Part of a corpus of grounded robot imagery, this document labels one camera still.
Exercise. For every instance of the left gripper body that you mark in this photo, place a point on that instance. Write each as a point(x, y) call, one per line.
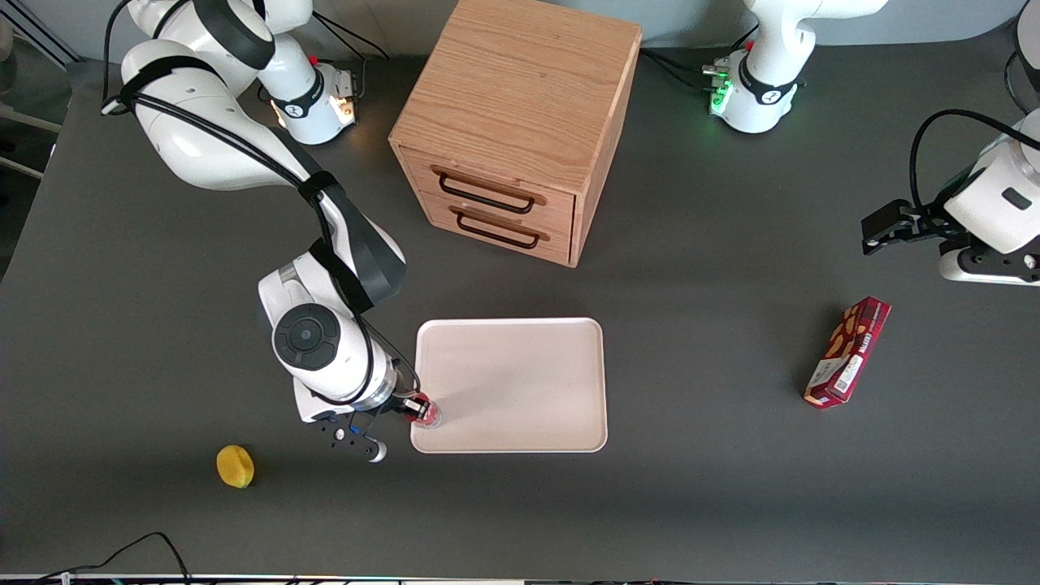
point(925, 222)

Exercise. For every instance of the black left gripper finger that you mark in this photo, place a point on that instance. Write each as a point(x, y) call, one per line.
point(890, 218)
point(902, 240)

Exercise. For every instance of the red snack box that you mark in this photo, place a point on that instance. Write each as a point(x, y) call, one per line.
point(847, 352)

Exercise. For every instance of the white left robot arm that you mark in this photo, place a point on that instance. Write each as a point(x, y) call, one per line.
point(772, 49)

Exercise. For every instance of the red coke bottle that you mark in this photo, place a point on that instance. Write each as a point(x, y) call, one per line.
point(434, 418)

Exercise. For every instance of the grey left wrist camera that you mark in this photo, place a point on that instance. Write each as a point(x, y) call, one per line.
point(987, 264)

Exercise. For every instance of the yellow lemon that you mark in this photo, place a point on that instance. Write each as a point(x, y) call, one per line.
point(235, 466)

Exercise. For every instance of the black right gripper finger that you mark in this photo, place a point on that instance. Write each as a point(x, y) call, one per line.
point(415, 406)

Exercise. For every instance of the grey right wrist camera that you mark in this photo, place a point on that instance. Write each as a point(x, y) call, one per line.
point(353, 435)

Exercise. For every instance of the wooden drawer cabinet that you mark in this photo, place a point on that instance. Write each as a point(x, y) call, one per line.
point(520, 89)

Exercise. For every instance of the beige plastic tray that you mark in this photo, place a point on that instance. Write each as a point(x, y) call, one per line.
point(520, 382)

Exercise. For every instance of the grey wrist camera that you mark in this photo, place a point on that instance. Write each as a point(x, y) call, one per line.
point(987, 264)
point(353, 435)

